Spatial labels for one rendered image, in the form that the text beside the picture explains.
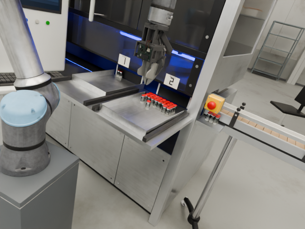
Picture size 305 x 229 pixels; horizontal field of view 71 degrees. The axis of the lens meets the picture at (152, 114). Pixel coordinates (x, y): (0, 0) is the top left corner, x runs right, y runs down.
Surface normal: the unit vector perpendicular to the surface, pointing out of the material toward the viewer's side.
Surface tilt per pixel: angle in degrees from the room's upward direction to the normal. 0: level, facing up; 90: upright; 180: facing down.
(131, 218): 0
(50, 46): 90
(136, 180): 90
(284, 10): 90
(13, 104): 7
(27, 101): 7
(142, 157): 90
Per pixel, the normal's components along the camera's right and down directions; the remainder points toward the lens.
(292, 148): -0.54, 0.25
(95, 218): 0.24, -0.87
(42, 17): 0.70, 0.46
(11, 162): -0.04, 0.14
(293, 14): -0.37, 0.33
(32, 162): 0.72, 0.18
